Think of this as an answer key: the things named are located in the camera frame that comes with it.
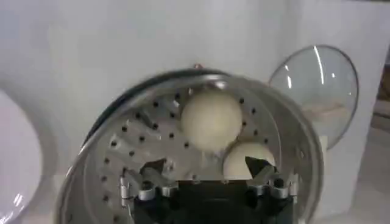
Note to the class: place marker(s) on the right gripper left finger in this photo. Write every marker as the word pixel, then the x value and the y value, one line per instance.
pixel 152 179

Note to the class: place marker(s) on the white plate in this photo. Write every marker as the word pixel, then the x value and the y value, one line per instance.
pixel 15 152

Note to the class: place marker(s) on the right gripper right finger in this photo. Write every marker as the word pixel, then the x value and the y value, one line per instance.
pixel 262 176

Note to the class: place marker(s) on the steel steamer basket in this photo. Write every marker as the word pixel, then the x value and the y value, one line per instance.
pixel 128 143

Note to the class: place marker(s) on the white steamed bun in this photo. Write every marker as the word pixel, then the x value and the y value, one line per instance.
pixel 211 120
pixel 236 164

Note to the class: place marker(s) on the glass steamer lid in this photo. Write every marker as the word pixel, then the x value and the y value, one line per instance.
pixel 320 88

